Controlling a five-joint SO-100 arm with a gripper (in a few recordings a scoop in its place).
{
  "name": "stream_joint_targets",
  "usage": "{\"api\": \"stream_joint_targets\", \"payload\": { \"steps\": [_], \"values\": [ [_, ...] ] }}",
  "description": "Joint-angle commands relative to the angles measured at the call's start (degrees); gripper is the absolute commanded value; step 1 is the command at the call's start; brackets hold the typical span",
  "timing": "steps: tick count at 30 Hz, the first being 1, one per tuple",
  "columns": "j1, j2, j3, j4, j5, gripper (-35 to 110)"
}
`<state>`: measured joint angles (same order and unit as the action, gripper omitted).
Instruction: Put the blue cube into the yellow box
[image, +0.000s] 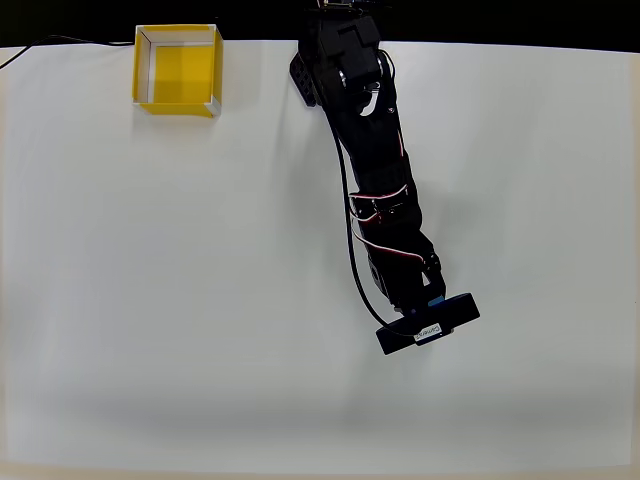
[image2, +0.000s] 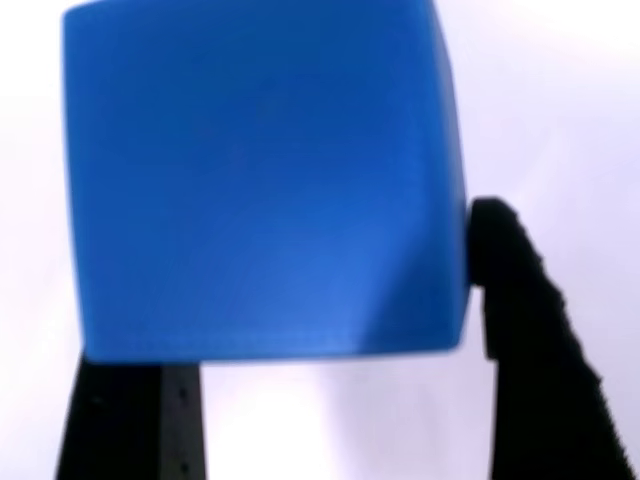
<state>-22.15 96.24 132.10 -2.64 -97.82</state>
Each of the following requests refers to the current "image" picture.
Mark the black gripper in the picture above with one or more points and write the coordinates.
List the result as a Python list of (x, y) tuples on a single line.
[(400, 294)]

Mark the yellow open box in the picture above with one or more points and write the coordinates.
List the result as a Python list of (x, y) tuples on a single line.
[(185, 67)]

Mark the blue cube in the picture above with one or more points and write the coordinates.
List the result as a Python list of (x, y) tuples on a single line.
[(436, 301)]

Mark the black webcam with white label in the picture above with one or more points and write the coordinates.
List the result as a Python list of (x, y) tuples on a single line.
[(400, 336)]

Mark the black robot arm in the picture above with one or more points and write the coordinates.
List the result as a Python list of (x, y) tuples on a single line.
[(372, 145)]

